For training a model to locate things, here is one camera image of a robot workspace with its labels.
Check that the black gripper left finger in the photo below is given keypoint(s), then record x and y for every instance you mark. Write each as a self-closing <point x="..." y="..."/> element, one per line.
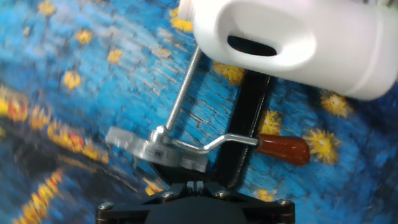
<point x="130" y="213"/>

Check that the silver ratchet clamp head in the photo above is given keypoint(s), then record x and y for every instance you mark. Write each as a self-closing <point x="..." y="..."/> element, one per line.
<point x="149" y="154"/>

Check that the white plastic jug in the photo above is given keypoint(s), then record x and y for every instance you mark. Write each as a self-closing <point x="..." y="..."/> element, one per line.
<point x="326" y="37"/>

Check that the starry night painted tablecloth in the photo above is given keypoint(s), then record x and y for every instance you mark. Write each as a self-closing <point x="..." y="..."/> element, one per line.
<point x="77" y="109"/>

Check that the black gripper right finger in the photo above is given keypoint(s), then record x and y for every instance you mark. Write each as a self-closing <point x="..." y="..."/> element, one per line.
<point x="267" y="213"/>

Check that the silver threaded rod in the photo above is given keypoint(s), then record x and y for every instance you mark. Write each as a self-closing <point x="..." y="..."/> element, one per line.
<point x="183" y="90"/>

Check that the black cast clamp frame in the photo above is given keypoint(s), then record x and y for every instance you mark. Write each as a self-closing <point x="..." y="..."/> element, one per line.
<point x="245" y="118"/>

